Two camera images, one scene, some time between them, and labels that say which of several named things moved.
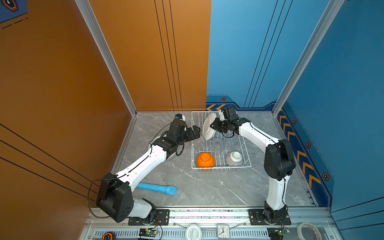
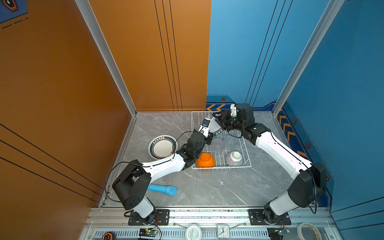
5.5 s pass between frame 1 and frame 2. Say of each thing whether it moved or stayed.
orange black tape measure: stayed
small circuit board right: stayed
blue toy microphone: stayed
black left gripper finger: moved
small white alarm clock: stayed
